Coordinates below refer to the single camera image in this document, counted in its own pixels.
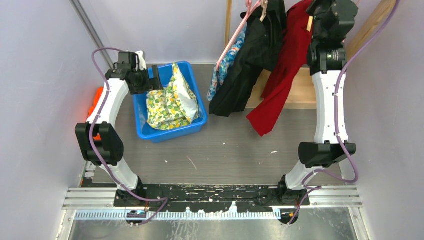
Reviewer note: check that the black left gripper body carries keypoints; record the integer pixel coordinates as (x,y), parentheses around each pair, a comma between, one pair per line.
(142,80)

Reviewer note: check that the lemon print skirt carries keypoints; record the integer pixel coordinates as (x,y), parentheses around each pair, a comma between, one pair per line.
(173,107)

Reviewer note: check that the red pleated skirt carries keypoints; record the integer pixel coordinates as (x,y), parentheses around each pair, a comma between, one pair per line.
(292,56)

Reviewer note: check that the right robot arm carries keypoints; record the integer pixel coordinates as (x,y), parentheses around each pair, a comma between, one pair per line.
(329,22)

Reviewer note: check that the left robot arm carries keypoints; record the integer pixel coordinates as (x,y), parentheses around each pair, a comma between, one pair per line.
(108,153)

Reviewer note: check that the pink plastic hanger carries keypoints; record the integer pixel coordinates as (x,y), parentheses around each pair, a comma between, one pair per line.
(250,9)

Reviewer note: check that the orange cloth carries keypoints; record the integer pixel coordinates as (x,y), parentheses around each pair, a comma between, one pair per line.
(96,99)

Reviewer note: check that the blue plastic bin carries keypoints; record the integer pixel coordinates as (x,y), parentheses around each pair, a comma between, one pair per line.
(145,131)

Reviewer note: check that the blue floral garment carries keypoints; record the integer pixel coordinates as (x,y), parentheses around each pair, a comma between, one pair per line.
(219,76)

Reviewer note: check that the black garment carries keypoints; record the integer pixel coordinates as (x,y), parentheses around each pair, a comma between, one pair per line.
(260,51)

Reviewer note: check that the wooden rack base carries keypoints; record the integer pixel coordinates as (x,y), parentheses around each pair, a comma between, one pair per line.
(301,96)

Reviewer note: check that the aluminium frame rail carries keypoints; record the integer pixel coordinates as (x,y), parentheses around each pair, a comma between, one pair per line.
(87,23)

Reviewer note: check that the wooden rack post left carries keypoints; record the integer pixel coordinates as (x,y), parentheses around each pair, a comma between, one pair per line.
(228,15)

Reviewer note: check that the wooden rack post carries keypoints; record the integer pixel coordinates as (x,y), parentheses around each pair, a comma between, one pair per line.
(228,15)
(372,14)

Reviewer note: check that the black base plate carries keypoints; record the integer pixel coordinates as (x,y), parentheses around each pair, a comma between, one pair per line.
(213,198)

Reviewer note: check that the wooden rack post right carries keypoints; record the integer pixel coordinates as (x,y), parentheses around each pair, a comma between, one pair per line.
(372,14)

